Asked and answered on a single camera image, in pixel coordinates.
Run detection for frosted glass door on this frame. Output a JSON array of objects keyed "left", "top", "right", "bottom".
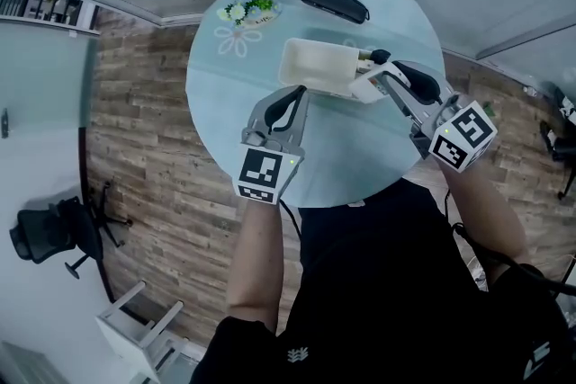
[{"left": 0, "top": 22, "right": 99, "bottom": 130}]

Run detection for black office chair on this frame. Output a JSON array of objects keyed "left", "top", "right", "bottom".
[{"left": 9, "top": 178, "right": 134, "bottom": 281}]

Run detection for white stool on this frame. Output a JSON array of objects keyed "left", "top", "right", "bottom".
[{"left": 94, "top": 280, "right": 186, "bottom": 383}]

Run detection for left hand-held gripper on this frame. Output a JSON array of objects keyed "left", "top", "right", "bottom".
[{"left": 231, "top": 85, "right": 312, "bottom": 208}]

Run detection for person's black shirt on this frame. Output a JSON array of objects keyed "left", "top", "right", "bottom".
[{"left": 190, "top": 178, "right": 576, "bottom": 384}]

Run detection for light blue tablecloth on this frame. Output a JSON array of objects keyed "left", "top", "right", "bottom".
[{"left": 184, "top": 0, "right": 447, "bottom": 210}]

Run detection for black corded telephone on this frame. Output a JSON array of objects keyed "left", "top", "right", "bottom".
[{"left": 294, "top": 0, "right": 372, "bottom": 25}]

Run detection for artificial flowers in pot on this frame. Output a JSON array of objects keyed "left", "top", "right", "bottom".
[{"left": 216, "top": 0, "right": 284, "bottom": 30}]

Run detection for cream plastic organizer box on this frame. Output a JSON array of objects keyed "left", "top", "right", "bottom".
[{"left": 277, "top": 37, "right": 375, "bottom": 101}]

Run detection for white cable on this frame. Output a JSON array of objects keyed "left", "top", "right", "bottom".
[{"left": 467, "top": 257, "right": 488, "bottom": 285}]

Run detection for person's right forearm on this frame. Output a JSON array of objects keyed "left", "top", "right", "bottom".
[{"left": 442, "top": 156, "right": 533, "bottom": 281}]

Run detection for white remote with red button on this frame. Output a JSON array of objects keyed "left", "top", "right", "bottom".
[{"left": 347, "top": 62, "right": 413, "bottom": 105}]

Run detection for white bookshelf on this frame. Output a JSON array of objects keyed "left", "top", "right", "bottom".
[{"left": 0, "top": 0, "right": 101, "bottom": 36}]

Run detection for person's left forearm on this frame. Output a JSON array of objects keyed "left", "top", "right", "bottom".
[{"left": 225, "top": 198, "right": 288, "bottom": 335}]

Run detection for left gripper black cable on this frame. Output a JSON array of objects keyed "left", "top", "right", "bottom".
[{"left": 278, "top": 199, "right": 303, "bottom": 236}]

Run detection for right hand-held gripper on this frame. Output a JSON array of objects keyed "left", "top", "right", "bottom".
[{"left": 380, "top": 59, "right": 500, "bottom": 174}]

